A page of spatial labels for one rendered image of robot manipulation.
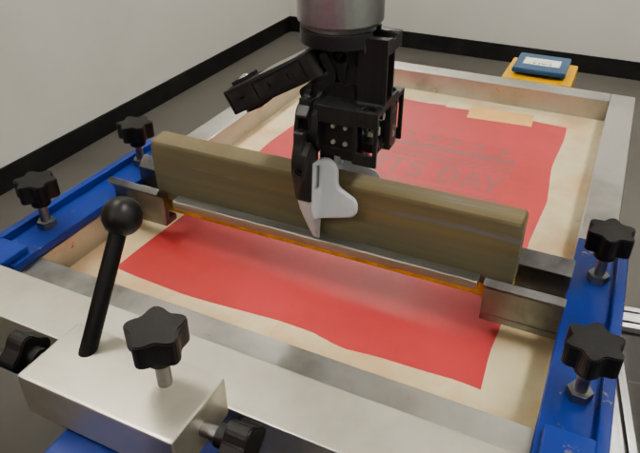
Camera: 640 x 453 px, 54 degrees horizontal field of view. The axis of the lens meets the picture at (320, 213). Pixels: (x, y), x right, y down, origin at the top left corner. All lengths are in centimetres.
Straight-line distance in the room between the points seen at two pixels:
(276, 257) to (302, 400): 30
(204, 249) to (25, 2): 234
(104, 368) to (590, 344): 34
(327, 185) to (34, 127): 255
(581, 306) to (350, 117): 28
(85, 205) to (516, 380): 50
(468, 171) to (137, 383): 61
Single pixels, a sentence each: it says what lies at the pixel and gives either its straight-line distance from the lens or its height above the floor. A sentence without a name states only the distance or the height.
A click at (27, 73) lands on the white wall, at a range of 302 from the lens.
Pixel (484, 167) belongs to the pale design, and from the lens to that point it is 93.
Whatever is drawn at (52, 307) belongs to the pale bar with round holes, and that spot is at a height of 104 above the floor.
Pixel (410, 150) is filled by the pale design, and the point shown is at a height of 96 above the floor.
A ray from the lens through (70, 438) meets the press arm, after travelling 46.
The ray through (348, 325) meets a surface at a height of 96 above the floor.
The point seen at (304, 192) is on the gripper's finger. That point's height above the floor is 108.
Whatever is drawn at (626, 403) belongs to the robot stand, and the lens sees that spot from 168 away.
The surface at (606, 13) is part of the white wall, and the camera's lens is 430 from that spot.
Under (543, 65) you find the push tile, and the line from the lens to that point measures 133.
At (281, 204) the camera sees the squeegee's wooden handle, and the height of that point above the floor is 104.
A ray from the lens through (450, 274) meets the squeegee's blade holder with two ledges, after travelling 60.
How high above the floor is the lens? 138
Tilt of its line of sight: 33 degrees down
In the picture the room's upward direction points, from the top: straight up
